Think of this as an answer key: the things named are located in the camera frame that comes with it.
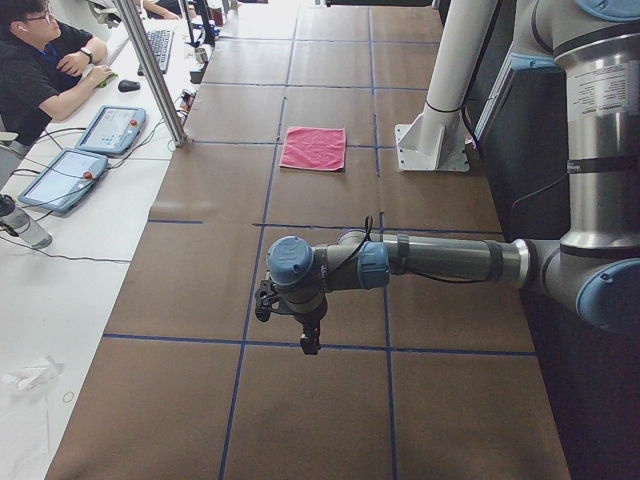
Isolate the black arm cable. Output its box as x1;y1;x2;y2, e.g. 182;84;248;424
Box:
329;214;496;286

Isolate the black computer mouse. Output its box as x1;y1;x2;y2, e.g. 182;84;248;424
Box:
118;80;141;93

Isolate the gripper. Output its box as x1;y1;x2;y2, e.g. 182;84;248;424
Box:
294;302;327;355

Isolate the black keyboard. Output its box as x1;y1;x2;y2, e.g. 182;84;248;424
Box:
146;29;174;74

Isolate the pink and grey towel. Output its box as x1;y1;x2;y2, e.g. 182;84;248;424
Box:
279;126;346;172

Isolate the grey water bottle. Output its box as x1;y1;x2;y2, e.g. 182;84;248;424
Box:
1;195;52;249

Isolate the white camera stand post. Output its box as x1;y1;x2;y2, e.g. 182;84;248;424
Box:
395;0;498;173

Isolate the lower teach pendant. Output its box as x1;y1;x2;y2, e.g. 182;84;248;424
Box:
18;149;108;213

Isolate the teach pendant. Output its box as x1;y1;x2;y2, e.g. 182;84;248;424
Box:
76;105;146;155
18;149;108;213

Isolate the crumpled white tissue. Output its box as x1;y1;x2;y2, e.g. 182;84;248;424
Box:
1;356;65;393

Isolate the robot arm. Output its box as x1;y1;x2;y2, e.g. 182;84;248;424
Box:
255;1;639;355

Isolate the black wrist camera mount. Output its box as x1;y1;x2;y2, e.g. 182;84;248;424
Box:
254;279;280;323

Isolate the aluminium frame post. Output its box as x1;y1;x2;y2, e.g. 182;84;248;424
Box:
114;0;187;147

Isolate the upper teach pendant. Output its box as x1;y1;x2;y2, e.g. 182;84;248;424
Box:
76;105;146;155

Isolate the seated person in black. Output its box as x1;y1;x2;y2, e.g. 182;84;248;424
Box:
1;1;113;147

